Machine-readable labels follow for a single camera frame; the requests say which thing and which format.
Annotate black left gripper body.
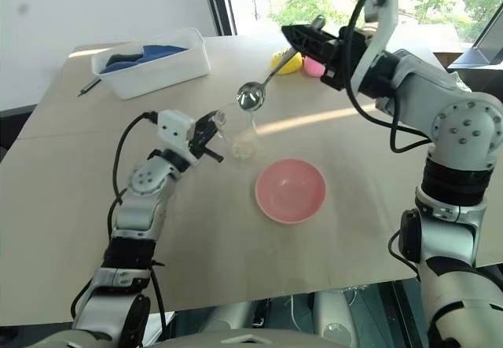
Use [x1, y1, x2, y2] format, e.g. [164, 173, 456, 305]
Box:
[191, 115, 215, 161]

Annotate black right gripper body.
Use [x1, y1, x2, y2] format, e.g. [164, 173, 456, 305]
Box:
[319, 27, 373, 92]

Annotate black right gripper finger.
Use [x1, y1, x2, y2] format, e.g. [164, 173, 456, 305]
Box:
[280, 24, 332, 53]
[292, 47, 328, 68]

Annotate clear glass mug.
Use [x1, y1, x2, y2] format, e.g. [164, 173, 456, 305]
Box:
[214, 102, 263, 161]

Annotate metal spoon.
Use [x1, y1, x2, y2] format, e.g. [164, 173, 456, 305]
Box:
[235, 14, 327, 112]

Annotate oatmeal flakes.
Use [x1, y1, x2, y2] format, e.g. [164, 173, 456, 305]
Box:
[231, 137, 259, 159]

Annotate pink bowl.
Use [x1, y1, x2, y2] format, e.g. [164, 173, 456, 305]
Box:
[254, 158, 328, 225]

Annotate pink plastic cup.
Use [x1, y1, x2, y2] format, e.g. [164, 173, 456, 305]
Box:
[303, 56, 327, 79]

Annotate yellow plastic cup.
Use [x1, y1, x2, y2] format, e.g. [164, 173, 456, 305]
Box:
[269, 50, 303, 76]

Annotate white plastic bin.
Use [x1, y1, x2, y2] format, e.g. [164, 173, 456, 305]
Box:
[90, 27, 211, 101]

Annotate blue cloth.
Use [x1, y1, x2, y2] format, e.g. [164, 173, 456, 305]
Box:
[100, 43, 189, 75]

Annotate dark navy cloth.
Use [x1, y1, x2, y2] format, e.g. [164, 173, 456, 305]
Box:
[105, 51, 145, 69]

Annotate black pen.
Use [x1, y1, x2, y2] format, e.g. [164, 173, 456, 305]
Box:
[76, 77, 103, 97]

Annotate dark grey laptop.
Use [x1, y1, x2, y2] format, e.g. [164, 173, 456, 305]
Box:
[447, 8, 503, 71]

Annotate grey robot torso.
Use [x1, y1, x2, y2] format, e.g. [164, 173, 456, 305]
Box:
[149, 328, 319, 348]

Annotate grey rounded shape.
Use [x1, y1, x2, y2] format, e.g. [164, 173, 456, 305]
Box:
[312, 288, 362, 348]

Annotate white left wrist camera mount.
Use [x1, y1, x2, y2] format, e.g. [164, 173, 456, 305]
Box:
[156, 109, 199, 167]

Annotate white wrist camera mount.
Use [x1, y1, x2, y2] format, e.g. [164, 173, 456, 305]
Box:
[348, 0, 399, 94]
[156, 109, 199, 167]

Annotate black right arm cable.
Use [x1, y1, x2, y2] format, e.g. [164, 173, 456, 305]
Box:
[342, 0, 432, 154]

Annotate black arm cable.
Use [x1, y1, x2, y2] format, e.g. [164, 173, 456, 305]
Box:
[342, 0, 432, 154]
[70, 111, 168, 332]

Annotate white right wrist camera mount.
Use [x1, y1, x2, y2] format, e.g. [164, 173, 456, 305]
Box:
[348, 0, 399, 94]

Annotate black window frame post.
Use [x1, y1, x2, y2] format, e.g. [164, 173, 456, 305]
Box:
[203, 0, 239, 37]

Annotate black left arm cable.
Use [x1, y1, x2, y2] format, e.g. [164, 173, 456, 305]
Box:
[70, 111, 168, 332]

